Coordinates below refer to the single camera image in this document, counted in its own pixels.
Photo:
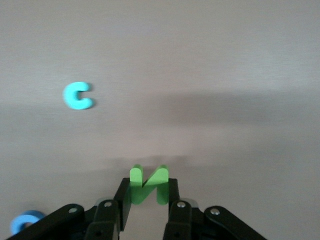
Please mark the cyan foam letter C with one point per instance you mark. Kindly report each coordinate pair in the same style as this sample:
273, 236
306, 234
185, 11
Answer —
71, 100

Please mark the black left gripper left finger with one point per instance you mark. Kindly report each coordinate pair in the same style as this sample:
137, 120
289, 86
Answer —
107, 220

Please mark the green foam letter N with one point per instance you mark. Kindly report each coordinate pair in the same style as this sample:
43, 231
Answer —
136, 190

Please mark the blue foam letter O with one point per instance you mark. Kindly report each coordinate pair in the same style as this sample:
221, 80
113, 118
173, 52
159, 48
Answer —
17, 222

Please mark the brown table cover sheet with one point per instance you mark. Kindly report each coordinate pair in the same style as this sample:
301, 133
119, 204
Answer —
200, 75

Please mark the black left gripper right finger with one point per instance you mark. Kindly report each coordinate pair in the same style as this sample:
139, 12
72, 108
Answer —
182, 220

